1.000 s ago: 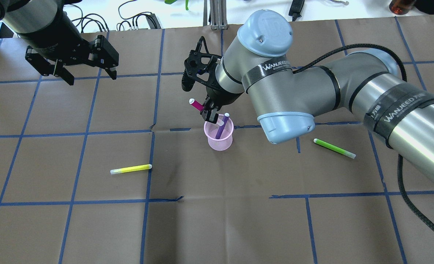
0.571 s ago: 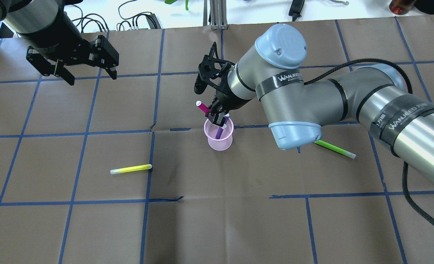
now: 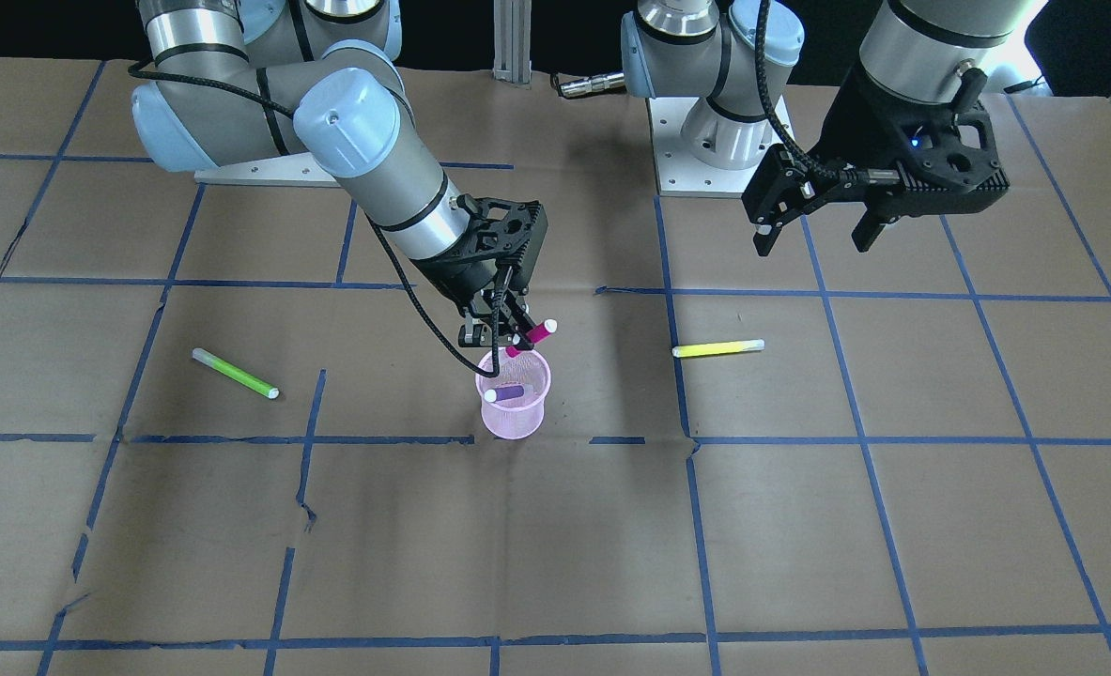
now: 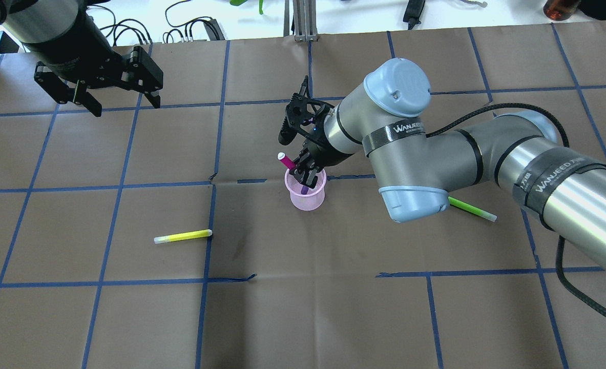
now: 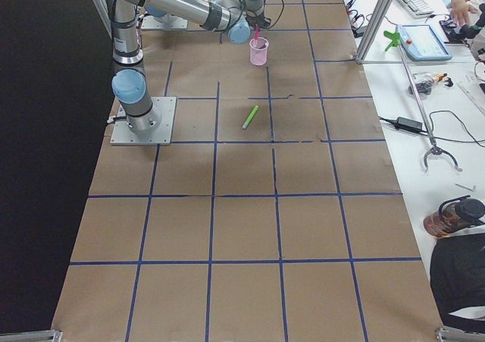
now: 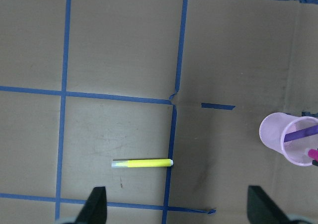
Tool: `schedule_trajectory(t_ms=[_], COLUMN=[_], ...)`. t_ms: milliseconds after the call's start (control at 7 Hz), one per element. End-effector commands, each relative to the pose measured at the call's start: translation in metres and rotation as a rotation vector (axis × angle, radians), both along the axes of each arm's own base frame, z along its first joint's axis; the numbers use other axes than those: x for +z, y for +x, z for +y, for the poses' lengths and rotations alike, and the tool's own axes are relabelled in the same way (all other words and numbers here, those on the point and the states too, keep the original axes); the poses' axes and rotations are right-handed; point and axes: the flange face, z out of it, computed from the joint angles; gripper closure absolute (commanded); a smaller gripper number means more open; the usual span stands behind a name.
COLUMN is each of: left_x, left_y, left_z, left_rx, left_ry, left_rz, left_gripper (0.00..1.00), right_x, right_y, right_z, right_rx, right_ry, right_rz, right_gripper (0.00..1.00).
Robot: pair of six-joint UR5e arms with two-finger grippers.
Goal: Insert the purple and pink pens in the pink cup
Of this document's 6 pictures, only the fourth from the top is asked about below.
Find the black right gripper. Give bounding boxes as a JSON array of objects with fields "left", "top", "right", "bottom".
[{"left": 278, "top": 76, "right": 351, "bottom": 189}]

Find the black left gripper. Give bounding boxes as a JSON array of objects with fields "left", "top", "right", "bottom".
[{"left": 26, "top": 10, "right": 164, "bottom": 117}]

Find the pink pen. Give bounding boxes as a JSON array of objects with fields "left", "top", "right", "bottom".
[{"left": 277, "top": 152, "right": 296, "bottom": 171}]

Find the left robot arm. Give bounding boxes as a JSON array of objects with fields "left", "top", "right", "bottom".
[{"left": 0, "top": 1, "right": 164, "bottom": 117}]

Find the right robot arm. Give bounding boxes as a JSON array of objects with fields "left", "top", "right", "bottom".
[{"left": 278, "top": 58, "right": 606, "bottom": 271}]

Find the pink mesh cup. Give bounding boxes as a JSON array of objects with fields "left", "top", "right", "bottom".
[{"left": 284, "top": 170, "right": 327, "bottom": 212}]

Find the yellow pen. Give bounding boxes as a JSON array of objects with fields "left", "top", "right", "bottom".
[{"left": 153, "top": 229, "right": 213, "bottom": 244}]

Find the green plastic clamp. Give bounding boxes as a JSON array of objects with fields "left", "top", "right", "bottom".
[{"left": 228, "top": 0, "right": 264, "bottom": 15}]

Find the green pen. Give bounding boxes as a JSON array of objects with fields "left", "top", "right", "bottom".
[{"left": 448, "top": 196, "right": 497, "bottom": 222}]

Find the black power adapter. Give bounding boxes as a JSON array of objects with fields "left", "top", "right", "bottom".
[{"left": 403, "top": 0, "right": 426, "bottom": 30}]

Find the brown water bottle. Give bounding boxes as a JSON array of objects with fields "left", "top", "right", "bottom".
[{"left": 542, "top": 0, "right": 582, "bottom": 22}]

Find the aluminium frame post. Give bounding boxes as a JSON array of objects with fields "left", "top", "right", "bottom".
[{"left": 283, "top": 1, "right": 319, "bottom": 43}]

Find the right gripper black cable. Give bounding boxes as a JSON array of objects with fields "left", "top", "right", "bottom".
[{"left": 426, "top": 102, "right": 606, "bottom": 334}]

